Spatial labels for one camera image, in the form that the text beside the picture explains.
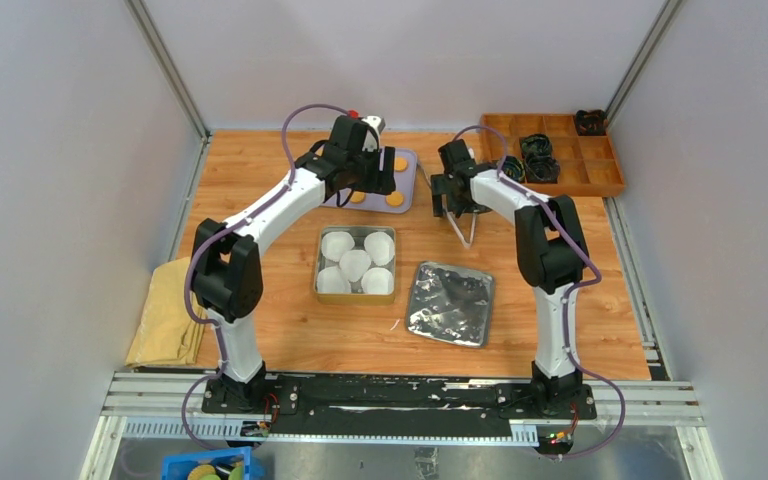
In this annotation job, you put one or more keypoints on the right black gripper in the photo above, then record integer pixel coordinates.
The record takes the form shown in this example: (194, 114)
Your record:
(443, 185)

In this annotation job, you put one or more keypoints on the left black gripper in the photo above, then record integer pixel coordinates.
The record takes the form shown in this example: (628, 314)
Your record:
(381, 181)

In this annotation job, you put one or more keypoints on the round orange cookie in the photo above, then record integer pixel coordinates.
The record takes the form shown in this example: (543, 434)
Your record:
(357, 198)
(400, 164)
(395, 200)

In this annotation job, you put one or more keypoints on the lavender plastic tray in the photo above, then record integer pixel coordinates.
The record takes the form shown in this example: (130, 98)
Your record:
(404, 182)

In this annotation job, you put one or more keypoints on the metal tongs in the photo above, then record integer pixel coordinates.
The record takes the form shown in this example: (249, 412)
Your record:
(466, 238)

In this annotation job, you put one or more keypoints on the square metal cookie tin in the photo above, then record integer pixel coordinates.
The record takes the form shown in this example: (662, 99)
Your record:
(356, 297)

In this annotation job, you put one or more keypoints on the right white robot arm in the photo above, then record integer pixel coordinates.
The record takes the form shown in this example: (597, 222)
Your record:
(551, 255)

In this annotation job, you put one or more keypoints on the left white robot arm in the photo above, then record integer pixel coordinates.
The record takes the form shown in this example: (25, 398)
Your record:
(224, 281)

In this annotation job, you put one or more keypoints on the white paper cup top-left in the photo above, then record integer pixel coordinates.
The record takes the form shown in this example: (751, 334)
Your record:
(335, 244)

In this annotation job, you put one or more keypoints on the white paper cup top-right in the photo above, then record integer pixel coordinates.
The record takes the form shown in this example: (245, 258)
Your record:
(380, 247)

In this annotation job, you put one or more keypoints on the white paper cup centre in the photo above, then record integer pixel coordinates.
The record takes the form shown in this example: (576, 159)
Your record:
(354, 264)

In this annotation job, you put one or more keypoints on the silver tin lid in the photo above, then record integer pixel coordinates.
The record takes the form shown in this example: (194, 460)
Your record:
(450, 304)

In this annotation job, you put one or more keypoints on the white paper cup bottom-right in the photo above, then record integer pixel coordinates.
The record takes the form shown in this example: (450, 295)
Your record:
(378, 281)

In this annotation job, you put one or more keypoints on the white paper cup bottom-left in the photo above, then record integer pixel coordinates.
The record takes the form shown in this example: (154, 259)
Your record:
(331, 281)

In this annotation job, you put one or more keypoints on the orange wooden compartment box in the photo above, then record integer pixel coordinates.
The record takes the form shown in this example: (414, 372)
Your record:
(588, 165)

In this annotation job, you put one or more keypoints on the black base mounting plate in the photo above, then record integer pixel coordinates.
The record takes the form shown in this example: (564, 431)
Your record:
(400, 407)

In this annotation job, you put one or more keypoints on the yellow folded cloth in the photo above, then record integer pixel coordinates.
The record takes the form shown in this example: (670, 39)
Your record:
(166, 334)

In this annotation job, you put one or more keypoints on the blue plastic bin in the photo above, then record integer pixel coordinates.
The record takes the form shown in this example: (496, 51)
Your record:
(230, 463)

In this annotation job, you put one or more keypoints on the black cable coil corner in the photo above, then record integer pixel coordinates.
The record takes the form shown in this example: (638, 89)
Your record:
(590, 122)

